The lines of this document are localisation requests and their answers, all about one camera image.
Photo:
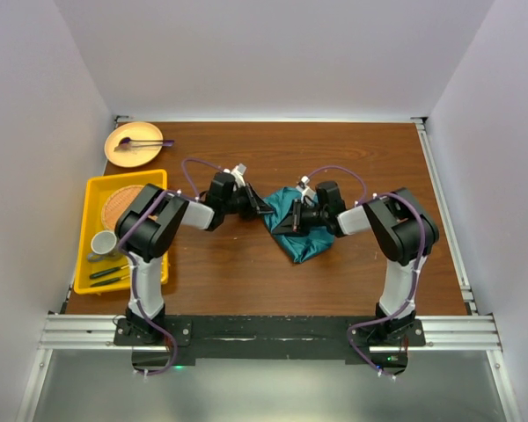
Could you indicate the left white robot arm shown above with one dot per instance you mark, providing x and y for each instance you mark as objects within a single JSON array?
[{"x": 147, "y": 228}]

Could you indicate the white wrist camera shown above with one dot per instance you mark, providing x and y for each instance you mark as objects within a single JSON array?
[
  {"x": 238, "y": 172},
  {"x": 308, "y": 195}
]

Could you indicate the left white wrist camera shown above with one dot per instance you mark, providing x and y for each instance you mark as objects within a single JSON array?
[{"x": 238, "y": 172}]

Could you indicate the gold spoon green handle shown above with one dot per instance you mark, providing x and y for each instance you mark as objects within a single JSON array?
[{"x": 106, "y": 272}]

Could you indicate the gold utensil green handle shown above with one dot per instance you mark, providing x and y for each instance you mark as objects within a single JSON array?
[{"x": 111, "y": 281}]

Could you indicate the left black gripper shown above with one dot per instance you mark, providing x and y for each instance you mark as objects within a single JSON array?
[{"x": 255, "y": 205}]

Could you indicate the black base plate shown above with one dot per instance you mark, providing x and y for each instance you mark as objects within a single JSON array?
[{"x": 352, "y": 339}]

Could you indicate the yellow plastic tray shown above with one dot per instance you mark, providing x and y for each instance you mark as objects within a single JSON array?
[{"x": 97, "y": 191}]

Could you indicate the teal cloth napkin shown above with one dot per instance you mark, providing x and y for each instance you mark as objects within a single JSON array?
[{"x": 298, "y": 248}]

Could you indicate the white grey mug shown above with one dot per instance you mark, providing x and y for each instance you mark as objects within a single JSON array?
[{"x": 104, "y": 246}]

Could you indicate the beige round plate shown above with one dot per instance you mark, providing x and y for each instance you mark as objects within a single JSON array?
[{"x": 131, "y": 158}]

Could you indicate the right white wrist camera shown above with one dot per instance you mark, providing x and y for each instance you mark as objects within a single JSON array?
[{"x": 308, "y": 195}]

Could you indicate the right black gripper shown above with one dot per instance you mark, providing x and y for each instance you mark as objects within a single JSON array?
[{"x": 290, "y": 225}]

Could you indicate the orange woven round mat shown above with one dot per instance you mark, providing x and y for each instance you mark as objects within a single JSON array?
[{"x": 116, "y": 204}]

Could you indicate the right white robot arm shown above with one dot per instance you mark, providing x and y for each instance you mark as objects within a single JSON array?
[{"x": 405, "y": 234}]

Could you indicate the purple spoon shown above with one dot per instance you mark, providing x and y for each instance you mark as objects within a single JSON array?
[{"x": 129, "y": 143}]

